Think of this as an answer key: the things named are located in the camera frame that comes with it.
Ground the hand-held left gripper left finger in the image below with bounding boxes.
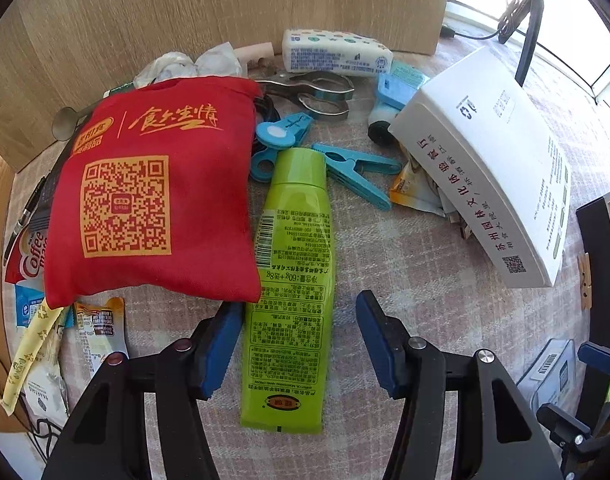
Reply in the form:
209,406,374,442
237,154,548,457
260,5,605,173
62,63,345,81
41,301,245,480

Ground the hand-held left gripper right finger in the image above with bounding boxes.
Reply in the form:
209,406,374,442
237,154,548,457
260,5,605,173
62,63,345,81
355,290,566,480

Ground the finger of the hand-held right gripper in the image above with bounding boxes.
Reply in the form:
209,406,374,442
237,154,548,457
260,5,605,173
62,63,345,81
578,342,610,436
538,403,594,442

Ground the green cream tube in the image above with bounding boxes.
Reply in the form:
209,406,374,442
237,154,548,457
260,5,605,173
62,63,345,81
240,147,338,434

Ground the black wooden tray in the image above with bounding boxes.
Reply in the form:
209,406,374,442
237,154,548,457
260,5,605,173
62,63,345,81
575,197,610,356

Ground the clear plastic box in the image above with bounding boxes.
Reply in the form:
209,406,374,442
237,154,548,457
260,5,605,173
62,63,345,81
515,338,576,411

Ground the wooden clothespin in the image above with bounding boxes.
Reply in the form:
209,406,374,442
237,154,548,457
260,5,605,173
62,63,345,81
578,255,593,311

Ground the red cloth pouch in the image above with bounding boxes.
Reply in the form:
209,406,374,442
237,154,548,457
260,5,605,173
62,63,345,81
44,76,263,309

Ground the white printed sauce sachet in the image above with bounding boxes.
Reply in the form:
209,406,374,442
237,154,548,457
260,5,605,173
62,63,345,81
74,297,132,378

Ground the orange white sachet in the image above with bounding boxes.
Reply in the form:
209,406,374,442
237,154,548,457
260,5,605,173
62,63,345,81
389,160,453,218

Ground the teal clothespin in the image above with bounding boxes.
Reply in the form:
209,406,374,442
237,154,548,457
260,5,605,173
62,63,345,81
312,143,403,211

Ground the white paper packet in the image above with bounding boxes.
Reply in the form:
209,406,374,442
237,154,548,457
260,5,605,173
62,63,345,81
22,320,70,431

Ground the yellow tea stick packet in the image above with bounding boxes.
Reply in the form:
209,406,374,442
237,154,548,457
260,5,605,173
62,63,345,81
1,296,70,417

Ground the blue wet wipe packet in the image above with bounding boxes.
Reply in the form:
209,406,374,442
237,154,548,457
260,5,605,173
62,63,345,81
14,282,48,328

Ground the coffee creamer packet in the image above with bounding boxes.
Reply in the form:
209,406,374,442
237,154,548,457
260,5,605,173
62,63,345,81
5,227,53,286

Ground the white cardboard box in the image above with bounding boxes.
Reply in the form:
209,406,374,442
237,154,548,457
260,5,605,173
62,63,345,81
387,46,572,288

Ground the black foil packet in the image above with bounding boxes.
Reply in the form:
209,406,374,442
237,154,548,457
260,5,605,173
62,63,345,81
32,140,86,231

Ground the blue round clip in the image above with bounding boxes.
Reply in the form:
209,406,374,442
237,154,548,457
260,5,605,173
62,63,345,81
249,112,316,183

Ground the black pen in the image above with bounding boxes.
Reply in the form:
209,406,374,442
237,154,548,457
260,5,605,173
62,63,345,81
4,175,48,267

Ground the metal spoon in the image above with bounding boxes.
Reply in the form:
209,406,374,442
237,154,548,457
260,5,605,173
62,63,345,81
52,106,88,142

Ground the crumpled white plastic bag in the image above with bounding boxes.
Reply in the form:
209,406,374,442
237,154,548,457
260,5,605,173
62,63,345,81
135,51,193,86

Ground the crumpled white tissue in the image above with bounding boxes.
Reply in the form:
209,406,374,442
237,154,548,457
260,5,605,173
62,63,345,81
195,42,243,78

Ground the white tissue pack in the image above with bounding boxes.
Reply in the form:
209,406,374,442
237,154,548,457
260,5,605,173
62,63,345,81
281,29,395,78

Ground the black tripod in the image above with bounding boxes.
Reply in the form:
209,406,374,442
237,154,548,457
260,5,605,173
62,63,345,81
498,0,561,86

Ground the light wood panel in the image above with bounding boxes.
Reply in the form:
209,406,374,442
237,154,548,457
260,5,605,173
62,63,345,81
0,0,453,173

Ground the black charger cable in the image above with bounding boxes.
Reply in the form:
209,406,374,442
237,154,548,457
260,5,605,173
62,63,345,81
0,350,60,461

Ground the black ring light cable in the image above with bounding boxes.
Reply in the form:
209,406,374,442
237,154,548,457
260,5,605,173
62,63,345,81
439,10,506,43

